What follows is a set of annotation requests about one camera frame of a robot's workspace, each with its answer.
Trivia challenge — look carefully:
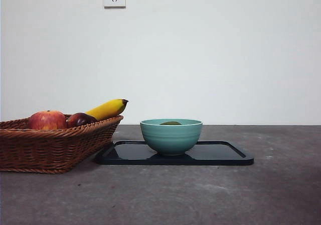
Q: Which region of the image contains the black rectangular tray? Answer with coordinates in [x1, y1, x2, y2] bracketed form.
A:
[95, 140, 255, 166]

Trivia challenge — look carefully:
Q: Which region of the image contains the teal ribbed bowl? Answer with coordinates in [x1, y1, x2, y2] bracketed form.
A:
[139, 119, 204, 157]

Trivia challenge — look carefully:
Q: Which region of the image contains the dark red plum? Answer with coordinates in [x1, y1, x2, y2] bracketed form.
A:
[67, 112, 97, 129]

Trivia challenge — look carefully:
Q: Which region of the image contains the brown wicker basket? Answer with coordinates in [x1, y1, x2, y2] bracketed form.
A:
[0, 114, 124, 174]

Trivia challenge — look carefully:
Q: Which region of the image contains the yellow banana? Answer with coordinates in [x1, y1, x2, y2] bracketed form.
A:
[84, 98, 129, 122]

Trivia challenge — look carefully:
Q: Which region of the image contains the red apple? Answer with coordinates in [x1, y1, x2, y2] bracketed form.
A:
[27, 110, 68, 130]

